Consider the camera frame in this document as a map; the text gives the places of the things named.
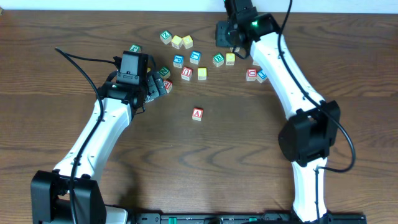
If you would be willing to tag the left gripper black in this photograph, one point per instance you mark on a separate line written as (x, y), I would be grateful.
(155, 90)

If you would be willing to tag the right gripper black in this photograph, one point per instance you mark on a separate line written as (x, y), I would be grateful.
(221, 40)

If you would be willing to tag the red letter A block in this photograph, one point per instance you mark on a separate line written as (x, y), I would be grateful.
(197, 114)

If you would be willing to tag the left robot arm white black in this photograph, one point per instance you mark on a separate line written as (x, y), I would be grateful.
(70, 193)

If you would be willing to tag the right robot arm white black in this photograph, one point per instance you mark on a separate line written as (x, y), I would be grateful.
(312, 123)

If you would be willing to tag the red letter E block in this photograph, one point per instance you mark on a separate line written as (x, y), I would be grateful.
(168, 85)

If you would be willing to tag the green letter N block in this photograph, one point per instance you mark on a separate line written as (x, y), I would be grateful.
(164, 73)

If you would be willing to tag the yellow block beside B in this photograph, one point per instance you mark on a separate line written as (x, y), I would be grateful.
(230, 59)

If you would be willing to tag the green letter B block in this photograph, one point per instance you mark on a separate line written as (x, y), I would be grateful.
(218, 59)

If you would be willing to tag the red letter U block centre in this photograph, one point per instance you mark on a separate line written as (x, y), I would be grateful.
(186, 73)

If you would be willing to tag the red letter u block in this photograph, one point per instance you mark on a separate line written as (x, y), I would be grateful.
(251, 75)
(186, 73)

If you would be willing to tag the blue letter P block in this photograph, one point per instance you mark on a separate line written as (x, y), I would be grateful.
(178, 61)

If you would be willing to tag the blue letter L block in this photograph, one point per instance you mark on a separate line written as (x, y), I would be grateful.
(195, 57)

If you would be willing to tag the yellow block right of pair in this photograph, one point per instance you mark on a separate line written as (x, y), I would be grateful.
(187, 41)

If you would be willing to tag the yellow block of pair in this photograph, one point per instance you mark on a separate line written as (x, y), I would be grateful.
(187, 41)
(177, 42)

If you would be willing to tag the yellow letter S block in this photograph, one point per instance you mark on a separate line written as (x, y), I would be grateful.
(202, 73)

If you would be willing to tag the red letter U block right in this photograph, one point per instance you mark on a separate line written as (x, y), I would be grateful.
(251, 75)

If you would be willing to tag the yellow block left of pair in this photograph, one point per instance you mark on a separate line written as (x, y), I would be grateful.
(177, 42)

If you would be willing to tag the green letter Z block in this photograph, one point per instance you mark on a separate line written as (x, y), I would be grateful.
(166, 37)

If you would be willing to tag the blue letter I block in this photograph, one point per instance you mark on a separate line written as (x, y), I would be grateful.
(261, 76)

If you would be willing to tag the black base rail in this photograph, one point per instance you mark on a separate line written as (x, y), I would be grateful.
(248, 218)

